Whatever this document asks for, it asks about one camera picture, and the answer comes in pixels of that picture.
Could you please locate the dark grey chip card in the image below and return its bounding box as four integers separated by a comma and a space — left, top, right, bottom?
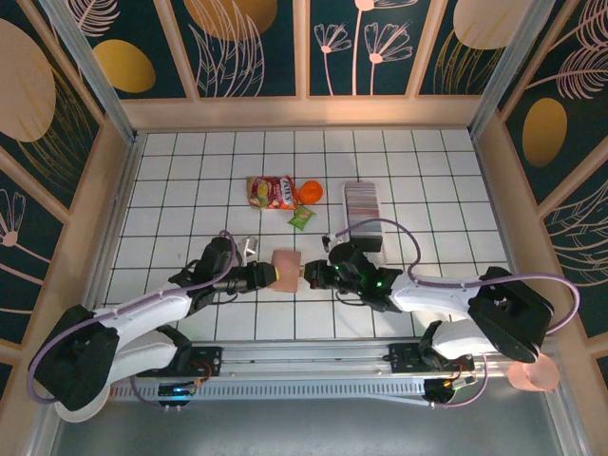
353, 235, 384, 254

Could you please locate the white slotted card tray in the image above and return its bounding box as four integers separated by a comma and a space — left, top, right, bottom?
342, 180, 387, 262

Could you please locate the stack of colourful cards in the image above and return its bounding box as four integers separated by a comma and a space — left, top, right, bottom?
345, 181, 384, 238

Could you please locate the green snack packet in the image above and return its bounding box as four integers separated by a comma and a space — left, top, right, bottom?
288, 205, 317, 233

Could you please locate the orange fruit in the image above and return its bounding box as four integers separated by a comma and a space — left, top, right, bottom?
297, 180, 324, 205

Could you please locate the orange fruit candy bag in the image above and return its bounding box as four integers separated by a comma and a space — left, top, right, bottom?
245, 175, 299, 211

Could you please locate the black controller board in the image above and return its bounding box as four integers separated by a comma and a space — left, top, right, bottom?
424, 374, 476, 409
158, 379, 196, 412

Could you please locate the pink translucent cup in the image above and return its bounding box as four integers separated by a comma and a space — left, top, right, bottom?
505, 355, 561, 393

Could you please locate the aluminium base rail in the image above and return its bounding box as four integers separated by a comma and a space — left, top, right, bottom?
106, 337, 560, 410

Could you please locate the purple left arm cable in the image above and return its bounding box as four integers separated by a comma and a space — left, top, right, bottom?
27, 230, 238, 405

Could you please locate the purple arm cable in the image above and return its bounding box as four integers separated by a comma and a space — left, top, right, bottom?
332, 218, 581, 336
27, 230, 238, 405

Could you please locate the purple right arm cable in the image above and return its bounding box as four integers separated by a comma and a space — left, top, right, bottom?
332, 218, 581, 336

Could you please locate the white flat cable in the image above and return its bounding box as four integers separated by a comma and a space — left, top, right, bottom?
349, 391, 431, 408

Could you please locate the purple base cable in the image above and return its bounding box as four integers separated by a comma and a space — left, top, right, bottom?
429, 351, 491, 410
131, 377, 162, 406

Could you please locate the aluminium frame post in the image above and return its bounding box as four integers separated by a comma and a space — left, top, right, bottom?
40, 0, 139, 143
467, 0, 545, 139

